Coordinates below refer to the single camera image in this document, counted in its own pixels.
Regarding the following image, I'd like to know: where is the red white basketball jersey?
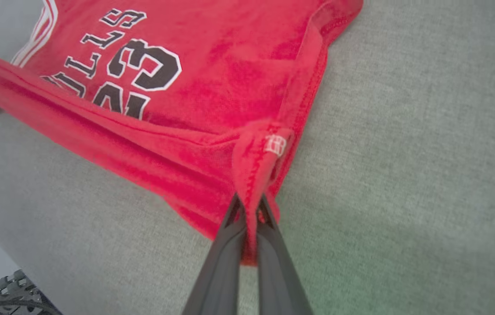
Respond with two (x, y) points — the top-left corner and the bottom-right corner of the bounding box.
(0, 0), (364, 266)

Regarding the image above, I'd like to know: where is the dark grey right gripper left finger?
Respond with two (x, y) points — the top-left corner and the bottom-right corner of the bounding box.
(182, 195), (248, 315)

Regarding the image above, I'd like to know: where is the grey fabric sofa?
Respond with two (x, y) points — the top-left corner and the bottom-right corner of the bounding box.
(0, 0), (495, 315)

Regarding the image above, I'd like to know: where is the thin black cable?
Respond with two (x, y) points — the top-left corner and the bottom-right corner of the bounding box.
(0, 299), (62, 315)

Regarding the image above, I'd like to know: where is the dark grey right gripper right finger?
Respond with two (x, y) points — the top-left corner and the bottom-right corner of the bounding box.
(256, 195), (314, 315)

